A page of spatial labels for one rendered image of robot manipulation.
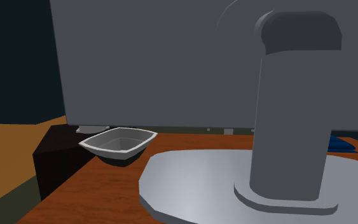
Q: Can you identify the blue flat object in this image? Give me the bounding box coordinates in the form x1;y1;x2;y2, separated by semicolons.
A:
327;134;358;154

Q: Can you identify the brown wooden desk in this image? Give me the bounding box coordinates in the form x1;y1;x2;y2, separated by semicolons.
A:
15;132;358;224

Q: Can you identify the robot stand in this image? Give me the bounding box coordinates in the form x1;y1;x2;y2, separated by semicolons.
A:
32;123;97;201

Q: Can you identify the white square bowl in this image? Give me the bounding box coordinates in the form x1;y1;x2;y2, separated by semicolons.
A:
78;127;158;167

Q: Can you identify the grey computer monitor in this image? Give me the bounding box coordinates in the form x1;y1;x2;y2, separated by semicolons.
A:
49;0;358;224

